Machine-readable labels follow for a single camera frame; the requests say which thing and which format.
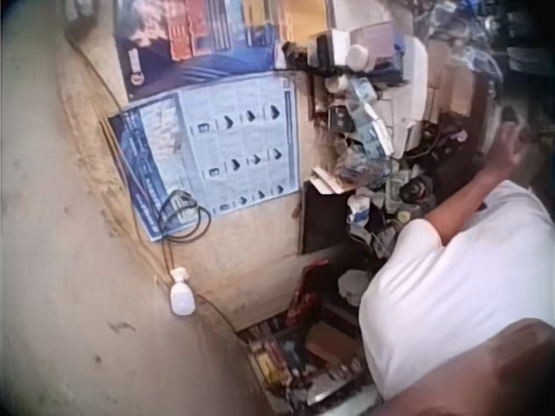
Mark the cluttered shelf of spare parts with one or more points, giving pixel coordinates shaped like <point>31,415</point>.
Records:
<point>390,130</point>

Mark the dark blue wall poster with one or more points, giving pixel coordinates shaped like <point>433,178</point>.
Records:
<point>195,47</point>

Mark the yellow wall poster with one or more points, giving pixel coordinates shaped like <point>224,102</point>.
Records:
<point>303,19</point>

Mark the light blue chart poster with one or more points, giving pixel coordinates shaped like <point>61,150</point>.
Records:
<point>225,151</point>

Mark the white round jar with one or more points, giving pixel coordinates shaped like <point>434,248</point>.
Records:
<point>357,55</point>

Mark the person's left fingers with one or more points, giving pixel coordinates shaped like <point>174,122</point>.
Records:
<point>516,125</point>

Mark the heap of boxes and parts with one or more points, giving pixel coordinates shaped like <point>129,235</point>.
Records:
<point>303,359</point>

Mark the person's left hand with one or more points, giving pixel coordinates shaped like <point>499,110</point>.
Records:
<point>505,147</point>

